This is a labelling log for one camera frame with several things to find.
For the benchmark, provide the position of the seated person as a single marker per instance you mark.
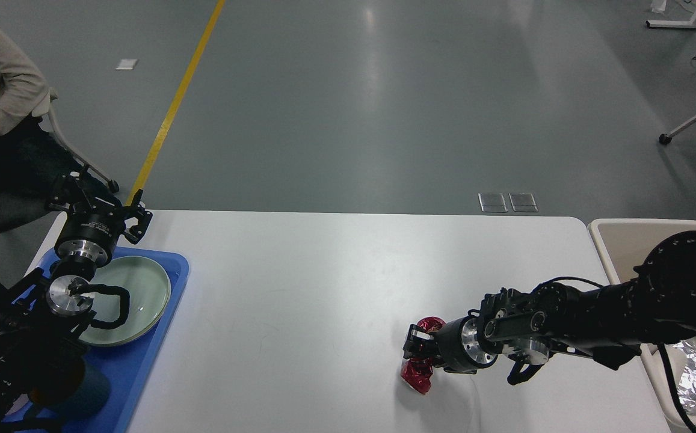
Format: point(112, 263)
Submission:
point(22, 85)

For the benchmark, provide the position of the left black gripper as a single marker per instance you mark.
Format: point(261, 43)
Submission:
point(91, 232)

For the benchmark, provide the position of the blue plastic tray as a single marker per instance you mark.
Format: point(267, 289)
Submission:
point(128, 366)

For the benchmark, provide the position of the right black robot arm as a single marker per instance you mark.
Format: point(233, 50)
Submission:
point(606, 324)

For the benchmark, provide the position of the crushed red can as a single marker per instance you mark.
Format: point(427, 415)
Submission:
point(420, 379)

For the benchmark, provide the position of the light green plate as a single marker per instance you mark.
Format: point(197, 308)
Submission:
point(149, 288)

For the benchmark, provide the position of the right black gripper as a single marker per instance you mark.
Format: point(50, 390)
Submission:
point(455, 348)

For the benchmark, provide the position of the dark teal mug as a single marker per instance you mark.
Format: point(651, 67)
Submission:
point(75, 391)

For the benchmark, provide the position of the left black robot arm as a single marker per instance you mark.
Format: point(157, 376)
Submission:
point(44, 314)

